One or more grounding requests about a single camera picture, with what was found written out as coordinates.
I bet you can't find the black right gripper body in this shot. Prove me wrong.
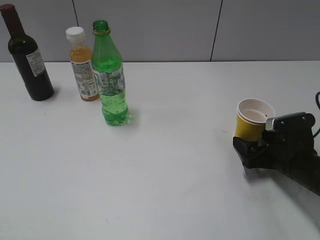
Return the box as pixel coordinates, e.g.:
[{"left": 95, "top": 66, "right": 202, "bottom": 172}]
[{"left": 259, "top": 129, "right": 320, "bottom": 175}]

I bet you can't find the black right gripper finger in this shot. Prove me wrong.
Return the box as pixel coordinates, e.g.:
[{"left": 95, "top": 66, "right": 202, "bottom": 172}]
[
  {"left": 261, "top": 130, "right": 277, "bottom": 143},
  {"left": 233, "top": 136, "right": 265, "bottom": 168}
]

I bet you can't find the yellow paper cup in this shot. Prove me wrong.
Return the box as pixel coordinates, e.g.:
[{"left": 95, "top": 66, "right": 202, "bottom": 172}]
[{"left": 234, "top": 98, "right": 275, "bottom": 142}]

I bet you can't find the green sprite bottle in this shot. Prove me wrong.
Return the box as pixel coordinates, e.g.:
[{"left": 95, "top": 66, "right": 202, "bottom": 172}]
[{"left": 91, "top": 20, "right": 129, "bottom": 126}]

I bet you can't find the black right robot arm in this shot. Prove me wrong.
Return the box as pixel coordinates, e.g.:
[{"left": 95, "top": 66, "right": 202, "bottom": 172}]
[{"left": 233, "top": 131, "right": 320, "bottom": 195}]

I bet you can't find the orange juice bottle white cap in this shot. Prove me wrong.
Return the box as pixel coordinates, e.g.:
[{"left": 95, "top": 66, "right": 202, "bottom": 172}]
[{"left": 65, "top": 26, "right": 99, "bottom": 102}]

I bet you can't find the dark red wine bottle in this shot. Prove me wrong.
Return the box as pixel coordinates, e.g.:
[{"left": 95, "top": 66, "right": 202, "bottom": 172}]
[{"left": 0, "top": 4, "right": 54, "bottom": 101}]

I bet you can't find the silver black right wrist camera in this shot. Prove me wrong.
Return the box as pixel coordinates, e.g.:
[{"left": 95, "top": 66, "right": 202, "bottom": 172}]
[{"left": 265, "top": 112, "right": 316, "bottom": 133}]

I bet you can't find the black right camera cable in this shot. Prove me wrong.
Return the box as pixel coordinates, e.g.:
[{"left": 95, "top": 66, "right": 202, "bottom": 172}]
[{"left": 312, "top": 91, "right": 320, "bottom": 138}]

